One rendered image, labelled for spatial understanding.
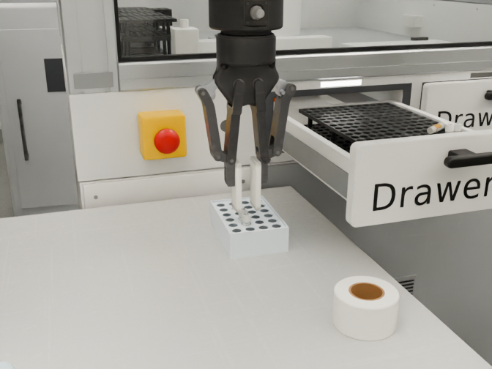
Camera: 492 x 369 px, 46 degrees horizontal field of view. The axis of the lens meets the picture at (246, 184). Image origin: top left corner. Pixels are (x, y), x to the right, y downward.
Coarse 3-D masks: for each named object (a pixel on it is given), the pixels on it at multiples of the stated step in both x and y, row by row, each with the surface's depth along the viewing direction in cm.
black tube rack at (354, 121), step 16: (304, 112) 100; (320, 112) 99; (336, 112) 100; (352, 112) 99; (368, 112) 99; (384, 112) 100; (400, 112) 100; (320, 128) 101; (336, 128) 90; (352, 128) 89; (368, 128) 90; (384, 128) 89; (400, 128) 89; (416, 128) 90; (336, 144) 91
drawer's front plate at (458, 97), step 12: (432, 84) 108; (444, 84) 109; (456, 84) 110; (468, 84) 111; (480, 84) 112; (432, 96) 109; (444, 96) 110; (456, 96) 111; (468, 96) 112; (480, 96) 113; (420, 108) 111; (432, 108) 110; (444, 108) 111; (456, 108) 112; (468, 108) 113; (480, 108) 114
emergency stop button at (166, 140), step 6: (162, 132) 90; (168, 132) 91; (174, 132) 91; (156, 138) 91; (162, 138) 90; (168, 138) 91; (174, 138) 91; (156, 144) 91; (162, 144) 91; (168, 144) 91; (174, 144) 91; (162, 150) 91; (168, 150) 91; (174, 150) 92
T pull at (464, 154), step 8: (448, 152) 75; (456, 152) 74; (464, 152) 74; (472, 152) 74; (488, 152) 73; (448, 160) 71; (456, 160) 71; (464, 160) 72; (472, 160) 72; (480, 160) 73; (488, 160) 73
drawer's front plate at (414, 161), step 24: (360, 144) 71; (384, 144) 72; (408, 144) 73; (432, 144) 74; (456, 144) 75; (480, 144) 76; (360, 168) 72; (384, 168) 73; (408, 168) 74; (432, 168) 75; (456, 168) 76; (480, 168) 78; (360, 192) 73; (384, 192) 74; (408, 192) 75; (432, 192) 76; (480, 192) 79; (360, 216) 74; (384, 216) 75; (408, 216) 77; (432, 216) 78
